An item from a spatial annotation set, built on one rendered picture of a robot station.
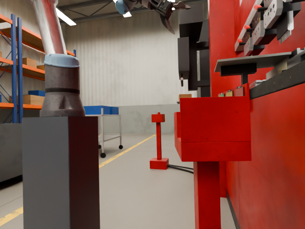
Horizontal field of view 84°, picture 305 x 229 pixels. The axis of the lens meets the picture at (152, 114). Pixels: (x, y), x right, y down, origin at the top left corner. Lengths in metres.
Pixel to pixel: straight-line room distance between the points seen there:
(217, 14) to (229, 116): 1.59
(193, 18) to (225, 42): 0.49
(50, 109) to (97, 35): 9.06
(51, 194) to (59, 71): 0.41
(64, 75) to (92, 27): 9.29
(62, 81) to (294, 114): 0.67
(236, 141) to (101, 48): 9.02
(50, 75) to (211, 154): 0.57
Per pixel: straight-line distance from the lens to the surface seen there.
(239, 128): 0.44
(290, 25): 0.94
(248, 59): 0.83
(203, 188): 0.52
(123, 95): 8.27
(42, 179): 0.69
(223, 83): 1.74
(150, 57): 8.28
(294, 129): 0.50
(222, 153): 0.44
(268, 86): 0.65
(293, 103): 0.50
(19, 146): 2.64
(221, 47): 1.83
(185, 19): 2.12
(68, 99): 0.66
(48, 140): 0.65
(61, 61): 0.69
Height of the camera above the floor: 0.77
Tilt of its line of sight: 1 degrees up
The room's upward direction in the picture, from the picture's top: 1 degrees counter-clockwise
